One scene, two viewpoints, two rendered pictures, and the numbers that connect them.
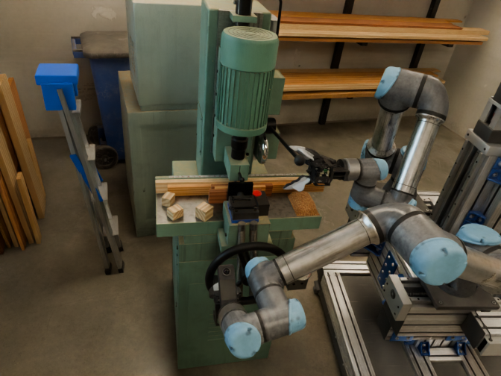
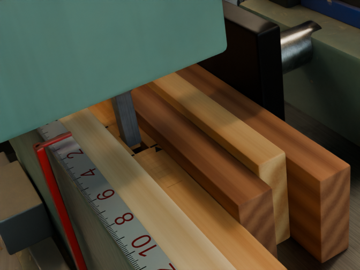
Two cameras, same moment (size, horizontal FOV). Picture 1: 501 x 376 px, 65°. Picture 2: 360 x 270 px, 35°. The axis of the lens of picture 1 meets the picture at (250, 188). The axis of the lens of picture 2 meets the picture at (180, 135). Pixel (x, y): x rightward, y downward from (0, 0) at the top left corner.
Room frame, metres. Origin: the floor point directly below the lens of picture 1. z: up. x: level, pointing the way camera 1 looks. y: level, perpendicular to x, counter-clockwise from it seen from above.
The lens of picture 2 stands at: (1.24, 0.33, 1.12)
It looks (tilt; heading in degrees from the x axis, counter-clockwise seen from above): 34 degrees down; 262
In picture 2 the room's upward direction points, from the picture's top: 10 degrees counter-clockwise
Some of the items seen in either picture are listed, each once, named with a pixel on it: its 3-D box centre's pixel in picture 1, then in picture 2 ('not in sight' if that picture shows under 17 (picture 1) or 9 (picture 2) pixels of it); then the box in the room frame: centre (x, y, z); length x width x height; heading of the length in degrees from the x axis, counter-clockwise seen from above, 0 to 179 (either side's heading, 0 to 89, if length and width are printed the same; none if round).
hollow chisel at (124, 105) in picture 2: not in sight; (122, 104); (1.23, 0.06, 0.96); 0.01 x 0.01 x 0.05; 16
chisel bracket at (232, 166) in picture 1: (236, 164); (61, 25); (1.25, 0.06, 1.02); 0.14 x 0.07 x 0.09; 16
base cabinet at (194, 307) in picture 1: (220, 268); not in sight; (1.35, 0.09, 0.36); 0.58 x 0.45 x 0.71; 16
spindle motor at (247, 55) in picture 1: (245, 83); not in sight; (1.23, 0.06, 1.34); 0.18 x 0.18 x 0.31
